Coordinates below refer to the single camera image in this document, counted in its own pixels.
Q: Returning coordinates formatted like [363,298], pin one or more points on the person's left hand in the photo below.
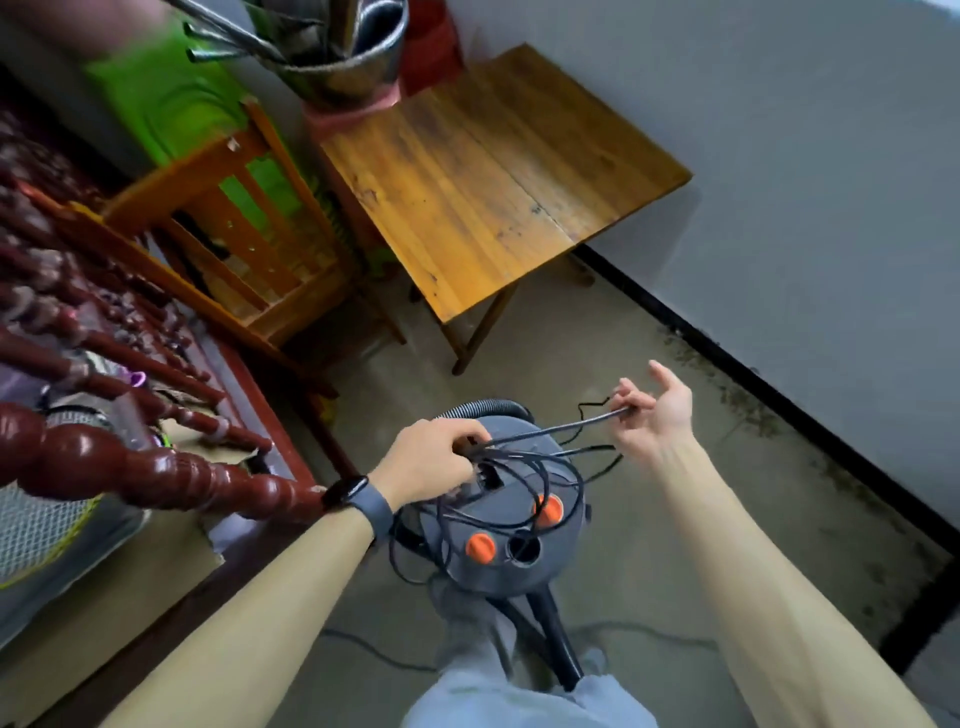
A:
[427,457]

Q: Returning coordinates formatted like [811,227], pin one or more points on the yellow rimmed badminton racket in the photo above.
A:
[37,525]

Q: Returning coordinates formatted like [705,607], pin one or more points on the brown cardboard box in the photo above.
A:
[112,600]

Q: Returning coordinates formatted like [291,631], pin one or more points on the person's right forearm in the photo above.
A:
[772,600]

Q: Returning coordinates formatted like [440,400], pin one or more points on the green plastic stool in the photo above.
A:
[165,105]

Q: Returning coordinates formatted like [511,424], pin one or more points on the person's left forearm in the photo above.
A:
[262,622]

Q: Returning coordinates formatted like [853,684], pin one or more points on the dark red wooden bed frame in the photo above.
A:
[90,457]

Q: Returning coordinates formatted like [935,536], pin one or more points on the red plastic stool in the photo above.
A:
[431,52]

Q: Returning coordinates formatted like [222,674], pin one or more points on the grey vacuum cleaner orange knobs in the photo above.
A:
[510,517]

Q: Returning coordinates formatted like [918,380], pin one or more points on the pink plastic basin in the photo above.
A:
[75,22]

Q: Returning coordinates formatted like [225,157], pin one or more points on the small yellow plastic piece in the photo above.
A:
[324,407]

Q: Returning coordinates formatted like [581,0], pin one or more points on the person's right hand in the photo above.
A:
[664,427]

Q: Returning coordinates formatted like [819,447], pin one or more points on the light grey trousers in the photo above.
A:
[510,705]

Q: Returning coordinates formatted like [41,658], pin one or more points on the black smartwatch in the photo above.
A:
[367,502]

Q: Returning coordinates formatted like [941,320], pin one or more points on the black baseboard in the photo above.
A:
[787,412]

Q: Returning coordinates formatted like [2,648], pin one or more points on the wooden folding table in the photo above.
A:
[487,172]

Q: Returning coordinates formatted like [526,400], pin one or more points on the orange wooden chair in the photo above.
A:
[180,187]

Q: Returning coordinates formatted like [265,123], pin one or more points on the steel basin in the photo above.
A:
[337,79]

